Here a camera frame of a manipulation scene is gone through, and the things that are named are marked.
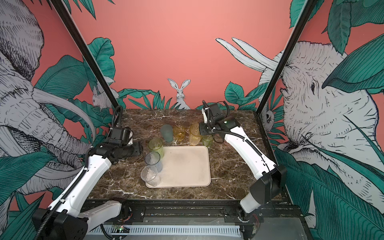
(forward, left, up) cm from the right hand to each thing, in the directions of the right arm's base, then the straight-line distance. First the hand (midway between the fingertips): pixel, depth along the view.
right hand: (199, 126), depth 78 cm
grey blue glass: (-9, +28, -21) cm, 36 cm away
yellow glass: (+13, +14, -24) cm, 30 cm away
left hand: (-8, +33, -8) cm, 35 cm away
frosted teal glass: (+13, +23, -24) cm, 36 cm away
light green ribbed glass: (-5, +25, -12) cm, 28 cm away
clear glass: (-19, +27, -18) cm, 38 cm away
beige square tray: (-11, +9, -26) cm, 30 cm away
